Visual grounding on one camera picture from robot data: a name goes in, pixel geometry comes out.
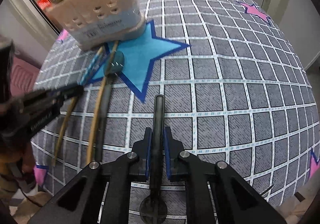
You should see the wooden chopstick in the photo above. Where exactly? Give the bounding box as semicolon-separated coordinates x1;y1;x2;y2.
86;41;119;164
52;46;105;166

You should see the blue patterned chopstick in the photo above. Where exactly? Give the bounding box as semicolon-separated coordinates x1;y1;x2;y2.
79;47;104;86

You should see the person's left hand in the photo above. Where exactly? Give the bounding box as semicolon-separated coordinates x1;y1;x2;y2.
1;142;36;192

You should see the pink plastic stool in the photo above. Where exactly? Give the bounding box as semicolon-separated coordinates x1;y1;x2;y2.
10;57;40;97

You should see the red plastic basket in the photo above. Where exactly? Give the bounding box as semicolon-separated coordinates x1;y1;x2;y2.
37;0;52;11

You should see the grey checked tablecloth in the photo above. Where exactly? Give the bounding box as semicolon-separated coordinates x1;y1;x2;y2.
32;0;319;223

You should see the beige plastic utensil holder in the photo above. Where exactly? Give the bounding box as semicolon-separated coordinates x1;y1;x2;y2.
45;0;146;50

